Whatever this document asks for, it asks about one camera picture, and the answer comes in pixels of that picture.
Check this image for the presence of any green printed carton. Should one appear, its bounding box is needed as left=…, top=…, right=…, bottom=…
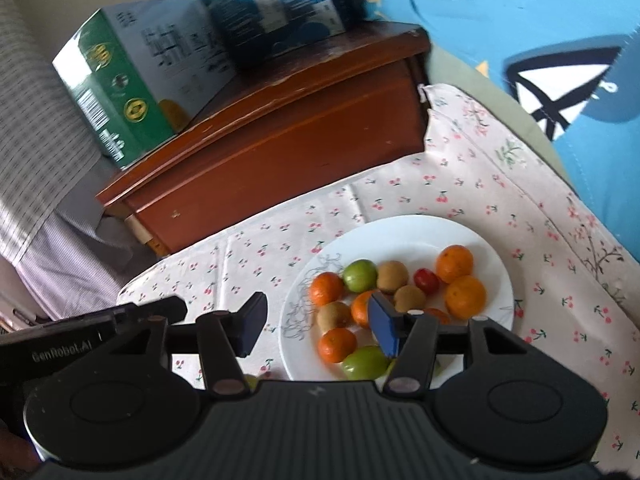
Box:
left=52, top=0, right=236, bottom=171

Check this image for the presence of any white plate with grey flowers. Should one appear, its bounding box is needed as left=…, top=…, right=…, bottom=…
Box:
left=278, top=215, right=515, bottom=382

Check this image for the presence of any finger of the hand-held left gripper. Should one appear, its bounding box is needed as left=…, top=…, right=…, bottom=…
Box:
left=117, top=296, right=188, bottom=331

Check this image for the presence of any red cherry tomato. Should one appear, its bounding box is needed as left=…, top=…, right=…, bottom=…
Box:
left=413, top=268, right=441, bottom=296

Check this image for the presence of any blossom print cloth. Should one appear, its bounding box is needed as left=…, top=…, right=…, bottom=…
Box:
left=419, top=82, right=640, bottom=311

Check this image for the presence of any brown kiwi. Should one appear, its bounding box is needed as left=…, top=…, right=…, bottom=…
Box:
left=393, top=284, right=427, bottom=312
left=376, top=260, right=409, bottom=294
left=316, top=301, right=353, bottom=333

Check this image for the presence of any blue printed carton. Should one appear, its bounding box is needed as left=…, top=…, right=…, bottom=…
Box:
left=192, top=0, right=358, bottom=68

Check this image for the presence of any brown wooden cabinet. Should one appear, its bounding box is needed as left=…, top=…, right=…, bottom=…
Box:
left=95, top=27, right=432, bottom=256

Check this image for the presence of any grey-green bedding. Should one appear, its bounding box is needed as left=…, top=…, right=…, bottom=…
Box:
left=425, top=45, right=571, bottom=186

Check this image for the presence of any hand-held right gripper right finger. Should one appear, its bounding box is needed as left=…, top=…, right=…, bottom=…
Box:
left=367, top=292, right=538, bottom=396

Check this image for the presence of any cherry print tablecloth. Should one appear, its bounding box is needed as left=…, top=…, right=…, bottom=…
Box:
left=116, top=152, right=640, bottom=466

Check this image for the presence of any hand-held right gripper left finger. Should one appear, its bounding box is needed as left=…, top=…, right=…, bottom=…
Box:
left=106, top=291, right=269, bottom=397

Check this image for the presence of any checkered cloth with lace edge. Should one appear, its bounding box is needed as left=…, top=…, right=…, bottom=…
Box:
left=0, top=0, right=108, bottom=266

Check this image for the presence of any lilac waffle cloth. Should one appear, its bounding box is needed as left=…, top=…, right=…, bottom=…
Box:
left=10, top=212, right=161, bottom=321

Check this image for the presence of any grey cloth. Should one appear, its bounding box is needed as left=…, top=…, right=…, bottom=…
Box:
left=55, top=157, right=146, bottom=246

